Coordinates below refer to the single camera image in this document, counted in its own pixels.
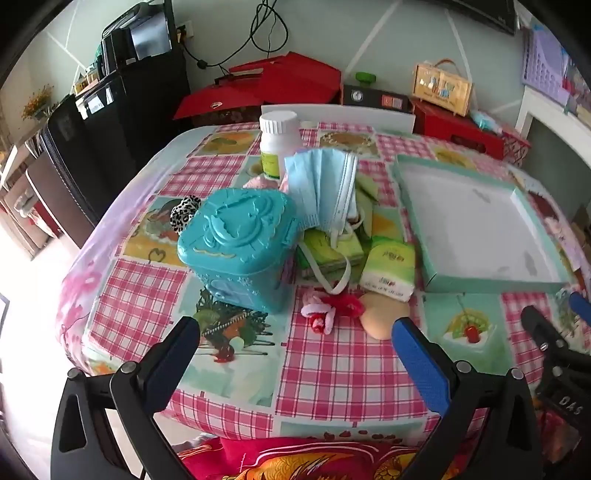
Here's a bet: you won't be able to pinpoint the brown low cabinet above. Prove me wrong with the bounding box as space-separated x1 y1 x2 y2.
0 138 65 259

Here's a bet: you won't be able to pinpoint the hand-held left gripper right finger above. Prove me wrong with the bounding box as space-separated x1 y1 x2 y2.
392 316 541 480

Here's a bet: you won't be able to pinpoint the light green cloth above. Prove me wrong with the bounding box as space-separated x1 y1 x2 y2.
351 174 380 245

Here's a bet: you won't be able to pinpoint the colourful books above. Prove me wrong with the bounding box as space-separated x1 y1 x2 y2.
561 60 591 116

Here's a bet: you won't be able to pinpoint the purple plastic basket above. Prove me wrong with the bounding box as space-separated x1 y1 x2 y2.
522 18 573 104

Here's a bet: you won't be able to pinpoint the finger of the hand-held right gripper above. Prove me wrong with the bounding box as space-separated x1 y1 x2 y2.
521 305 571 365
569 292 591 324

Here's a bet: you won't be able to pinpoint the white storage tray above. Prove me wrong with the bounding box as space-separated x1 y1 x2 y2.
392 154 578 294

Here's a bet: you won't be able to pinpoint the white desk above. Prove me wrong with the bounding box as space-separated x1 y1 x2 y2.
515 85 591 153

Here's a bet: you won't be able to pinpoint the pink checkered tablecloth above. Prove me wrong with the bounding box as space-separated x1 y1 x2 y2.
55 121 591 444

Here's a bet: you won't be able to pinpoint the red box with handle slot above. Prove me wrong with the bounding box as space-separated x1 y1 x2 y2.
411 99 506 160

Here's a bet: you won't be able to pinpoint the yellow flowers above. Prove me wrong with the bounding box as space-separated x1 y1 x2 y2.
21 83 56 121

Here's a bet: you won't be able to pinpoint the pink white zigzag cloth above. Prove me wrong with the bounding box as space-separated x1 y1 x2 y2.
242 175 282 191

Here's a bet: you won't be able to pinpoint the red printed blanket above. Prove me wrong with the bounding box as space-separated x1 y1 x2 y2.
173 434 444 480

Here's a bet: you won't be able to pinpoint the white green tissue packet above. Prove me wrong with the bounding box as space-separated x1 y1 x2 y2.
359 236 416 303

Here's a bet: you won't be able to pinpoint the white board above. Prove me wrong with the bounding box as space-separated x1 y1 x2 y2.
261 104 416 136

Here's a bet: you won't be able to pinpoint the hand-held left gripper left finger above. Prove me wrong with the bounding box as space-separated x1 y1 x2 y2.
51 315 201 480

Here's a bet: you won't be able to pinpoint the teal plastic lidded box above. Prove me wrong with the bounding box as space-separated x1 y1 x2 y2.
178 187 300 313

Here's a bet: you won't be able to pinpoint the red flat gift box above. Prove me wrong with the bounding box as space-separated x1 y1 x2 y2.
228 52 343 106
174 82 266 121

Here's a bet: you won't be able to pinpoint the black looped cable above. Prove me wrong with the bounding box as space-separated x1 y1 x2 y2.
252 0 289 54

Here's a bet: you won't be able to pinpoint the beige sponge puff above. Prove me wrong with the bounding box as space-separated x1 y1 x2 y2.
359 292 413 341

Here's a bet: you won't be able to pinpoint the yellow gift box with handle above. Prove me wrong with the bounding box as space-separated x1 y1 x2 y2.
412 58 474 117

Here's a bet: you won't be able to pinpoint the red pink hair tie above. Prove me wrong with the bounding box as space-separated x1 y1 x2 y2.
301 295 361 334

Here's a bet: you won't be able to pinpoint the black box with gauge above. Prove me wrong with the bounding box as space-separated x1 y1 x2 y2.
342 83 414 114

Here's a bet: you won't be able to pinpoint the blue face masks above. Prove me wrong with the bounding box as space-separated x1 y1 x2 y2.
283 148 368 295

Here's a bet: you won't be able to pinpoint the red patterned box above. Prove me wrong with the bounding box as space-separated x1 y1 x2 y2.
501 127 532 167

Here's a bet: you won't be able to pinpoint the blue wet wipes pack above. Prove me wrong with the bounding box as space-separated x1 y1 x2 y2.
471 111 504 134

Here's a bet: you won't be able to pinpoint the leopard print scrunchie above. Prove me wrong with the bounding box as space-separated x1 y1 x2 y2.
169 195 201 234

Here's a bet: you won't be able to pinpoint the white medicine bottle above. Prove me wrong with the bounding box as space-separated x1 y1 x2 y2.
259 111 303 182

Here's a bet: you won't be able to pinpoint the small black monitor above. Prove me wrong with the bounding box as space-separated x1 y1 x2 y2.
102 4 174 77

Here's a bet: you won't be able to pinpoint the black cabinet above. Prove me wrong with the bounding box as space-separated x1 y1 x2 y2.
39 46 192 227

